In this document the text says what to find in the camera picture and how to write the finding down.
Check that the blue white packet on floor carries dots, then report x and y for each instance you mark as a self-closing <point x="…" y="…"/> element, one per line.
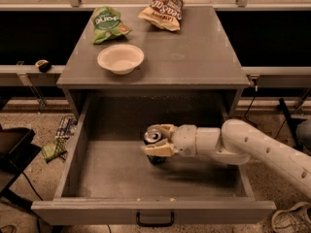
<point x="66" y="128"/>

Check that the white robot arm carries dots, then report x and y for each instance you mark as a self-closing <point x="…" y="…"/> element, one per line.
<point x="234" y="143"/>

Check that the black stand with wheels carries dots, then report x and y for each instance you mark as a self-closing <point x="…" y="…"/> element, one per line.
<point x="299" y="127"/>

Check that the green chip bag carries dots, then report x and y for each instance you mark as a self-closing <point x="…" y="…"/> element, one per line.
<point x="107" y="25"/>

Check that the brown chip bag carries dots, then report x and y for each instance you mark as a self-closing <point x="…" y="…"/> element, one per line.
<point x="164" y="14"/>

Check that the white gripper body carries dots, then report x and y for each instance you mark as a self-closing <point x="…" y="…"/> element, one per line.
<point x="184" y="139"/>

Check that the black chair at left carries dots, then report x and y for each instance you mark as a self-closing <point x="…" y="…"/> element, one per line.
<point x="16" y="153"/>

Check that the small green bag on floor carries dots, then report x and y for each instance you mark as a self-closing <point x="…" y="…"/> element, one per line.
<point x="54" y="149"/>

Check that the open grey top drawer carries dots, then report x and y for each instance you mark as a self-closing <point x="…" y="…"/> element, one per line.
<point x="108" y="180"/>

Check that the white sneaker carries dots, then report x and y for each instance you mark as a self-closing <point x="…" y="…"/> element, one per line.
<point x="296" y="219"/>

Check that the grey cabinet counter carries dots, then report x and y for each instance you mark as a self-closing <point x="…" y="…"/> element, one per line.
<point x="198" y="56"/>

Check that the black round tape measure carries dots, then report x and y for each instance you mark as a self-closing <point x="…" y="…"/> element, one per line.
<point x="43" y="65"/>

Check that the white paper bowl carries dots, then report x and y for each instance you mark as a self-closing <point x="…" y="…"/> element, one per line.
<point x="120" y="59"/>

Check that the black drawer handle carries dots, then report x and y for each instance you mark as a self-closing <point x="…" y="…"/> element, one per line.
<point x="153" y="219"/>

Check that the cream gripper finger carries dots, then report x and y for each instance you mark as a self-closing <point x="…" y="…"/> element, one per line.
<point x="162" y="148"/>
<point x="157" y="131"/>

